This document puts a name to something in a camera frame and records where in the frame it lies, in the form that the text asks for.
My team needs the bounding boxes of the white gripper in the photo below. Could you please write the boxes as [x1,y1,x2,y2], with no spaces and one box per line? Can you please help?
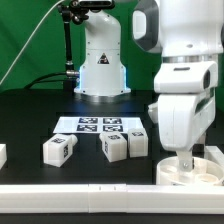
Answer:
[148,61,218,172]

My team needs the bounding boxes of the round white stool seat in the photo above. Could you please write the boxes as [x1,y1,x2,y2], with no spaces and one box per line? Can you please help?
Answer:
[156,156,224,186]

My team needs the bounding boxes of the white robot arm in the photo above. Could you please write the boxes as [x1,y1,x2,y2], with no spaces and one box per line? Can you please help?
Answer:
[75,0,224,172]

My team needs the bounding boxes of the white right fence bar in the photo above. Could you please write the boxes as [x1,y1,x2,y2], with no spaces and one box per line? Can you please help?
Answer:
[204,146,224,168]

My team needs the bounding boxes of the white fence bar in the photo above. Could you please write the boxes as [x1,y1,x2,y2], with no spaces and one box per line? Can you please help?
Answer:
[0,144,7,169]
[0,184,224,214]
[204,146,224,168]

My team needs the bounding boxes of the white front fence bar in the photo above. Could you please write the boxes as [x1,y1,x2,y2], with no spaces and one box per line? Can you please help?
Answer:
[0,184,224,214]

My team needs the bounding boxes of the paper sheet with markers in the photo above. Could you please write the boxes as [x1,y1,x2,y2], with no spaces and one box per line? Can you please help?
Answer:
[54,117,143,134]

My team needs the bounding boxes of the green backdrop curtain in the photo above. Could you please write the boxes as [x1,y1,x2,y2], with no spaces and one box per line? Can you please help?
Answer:
[0,0,224,101]

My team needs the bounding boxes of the white left fence bar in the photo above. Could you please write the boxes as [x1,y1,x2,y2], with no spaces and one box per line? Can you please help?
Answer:
[0,144,7,169]

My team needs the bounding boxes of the black cables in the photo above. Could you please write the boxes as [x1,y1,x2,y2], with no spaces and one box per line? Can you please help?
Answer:
[23,71,80,90]

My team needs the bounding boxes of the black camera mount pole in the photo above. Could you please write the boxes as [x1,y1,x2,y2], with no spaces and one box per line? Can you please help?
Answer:
[58,0,115,90]

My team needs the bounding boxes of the white cable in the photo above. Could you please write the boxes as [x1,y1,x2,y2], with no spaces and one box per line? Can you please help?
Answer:
[0,0,66,87]

